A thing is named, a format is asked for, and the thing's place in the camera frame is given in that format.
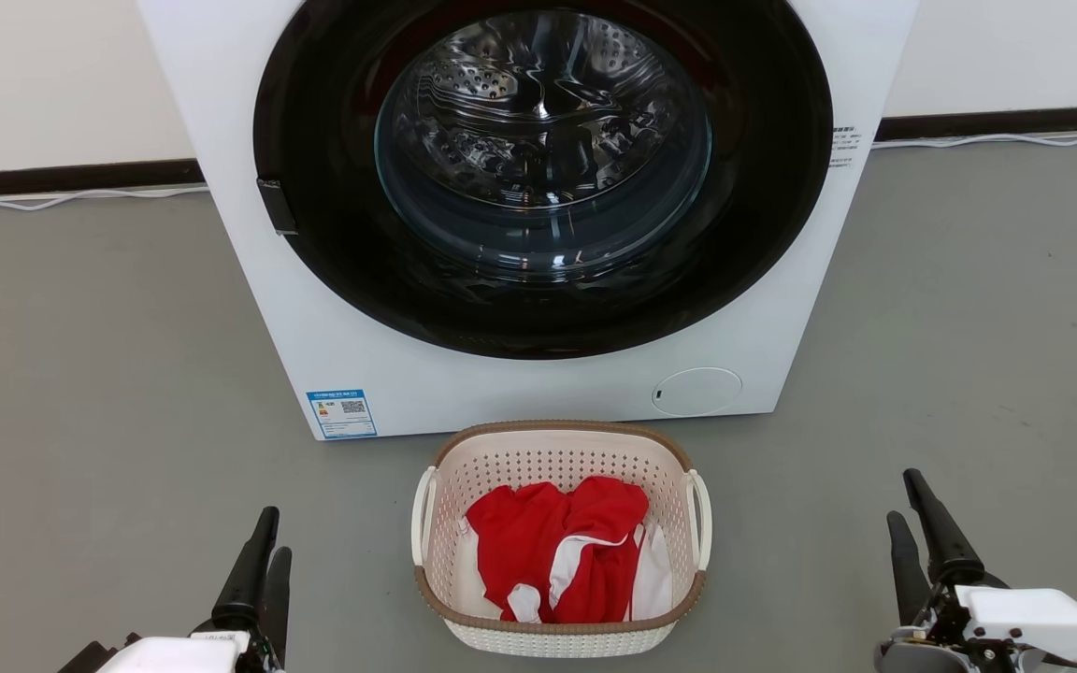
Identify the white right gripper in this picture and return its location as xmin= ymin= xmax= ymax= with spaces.
xmin=878 ymin=468 xmax=1077 ymax=673

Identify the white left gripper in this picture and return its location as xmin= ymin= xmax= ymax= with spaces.
xmin=99 ymin=507 xmax=293 ymax=673

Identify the cream perforated laundry basket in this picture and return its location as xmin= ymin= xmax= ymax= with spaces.
xmin=410 ymin=420 xmax=713 ymax=658

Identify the blue energy label sticker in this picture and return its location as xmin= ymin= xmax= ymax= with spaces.
xmin=306 ymin=389 xmax=379 ymax=440

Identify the red garment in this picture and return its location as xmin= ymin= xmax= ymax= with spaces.
xmin=466 ymin=476 xmax=650 ymax=624

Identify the white garment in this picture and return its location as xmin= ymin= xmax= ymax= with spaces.
xmin=450 ymin=519 xmax=675 ymax=623

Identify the white washing machine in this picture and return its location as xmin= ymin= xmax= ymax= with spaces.
xmin=136 ymin=0 xmax=920 ymax=441

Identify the round white filter cover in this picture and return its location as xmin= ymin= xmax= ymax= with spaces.
xmin=653 ymin=367 xmax=743 ymax=418

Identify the black round washing machine door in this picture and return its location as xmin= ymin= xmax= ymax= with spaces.
xmin=253 ymin=0 xmax=834 ymax=361

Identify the small printed text sticker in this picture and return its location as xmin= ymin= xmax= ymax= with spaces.
xmin=828 ymin=126 xmax=865 ymax=169

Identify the black baseboard strip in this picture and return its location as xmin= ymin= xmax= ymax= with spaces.
xmin=0 ymin=159 xmax=206 ymax=198
xmin=877 ymin=105 xmax=1077 ymax=142

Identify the steel washing machine drum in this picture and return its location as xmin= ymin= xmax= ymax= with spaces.
xmin=376 ymin=9 xmax=713 ymax=281

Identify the black door handle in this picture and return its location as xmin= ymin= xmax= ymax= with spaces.
xmin=256 ymin=178 xmax=299 ymax=236

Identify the white floor cable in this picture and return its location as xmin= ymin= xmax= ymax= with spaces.
xmin=872 ymin=129 xmax=1077 ymax=151
xmin=0 ymin=184 xmax=210 ymax=211

